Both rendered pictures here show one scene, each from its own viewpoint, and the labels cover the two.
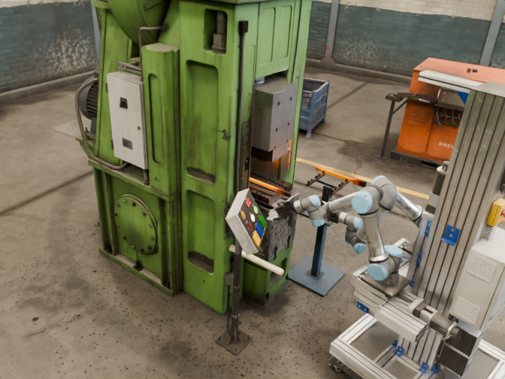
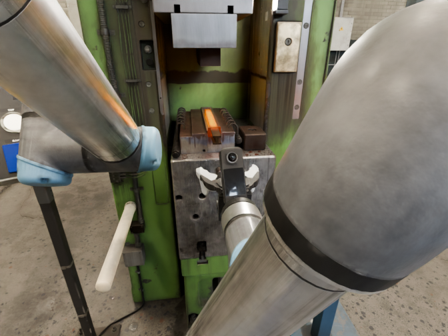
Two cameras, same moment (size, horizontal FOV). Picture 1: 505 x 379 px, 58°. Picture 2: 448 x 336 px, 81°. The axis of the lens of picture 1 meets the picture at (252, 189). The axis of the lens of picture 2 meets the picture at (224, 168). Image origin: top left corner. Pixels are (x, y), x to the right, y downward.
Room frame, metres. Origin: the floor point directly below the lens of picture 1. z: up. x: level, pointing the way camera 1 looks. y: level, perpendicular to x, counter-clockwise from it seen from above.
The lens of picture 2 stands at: (2.38, -0.90, 1.27)
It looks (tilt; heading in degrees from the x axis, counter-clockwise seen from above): 25 degrees down; 48
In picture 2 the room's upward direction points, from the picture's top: straight up
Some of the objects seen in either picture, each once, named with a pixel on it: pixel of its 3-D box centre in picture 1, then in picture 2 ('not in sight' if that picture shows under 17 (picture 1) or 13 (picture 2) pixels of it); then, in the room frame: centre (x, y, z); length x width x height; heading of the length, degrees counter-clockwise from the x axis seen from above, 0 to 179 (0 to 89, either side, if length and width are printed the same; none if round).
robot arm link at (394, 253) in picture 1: (391, 257); not in sight; (2.24, -0.85, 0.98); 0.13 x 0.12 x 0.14; 141
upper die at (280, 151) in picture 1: (255, 144); (201, 34); (3.07, -0.01, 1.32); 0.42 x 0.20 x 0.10; 56
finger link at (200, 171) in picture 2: not in sight; (205, 183); (2.72, -0.45, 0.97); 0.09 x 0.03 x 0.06; 91
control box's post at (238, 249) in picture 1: (237, 283); (65, 259); (2.45, 0.07, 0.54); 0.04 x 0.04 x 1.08; 56
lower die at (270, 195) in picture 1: (253, 187); (204, 126); (3.07, -0.01, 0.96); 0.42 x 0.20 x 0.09; 56
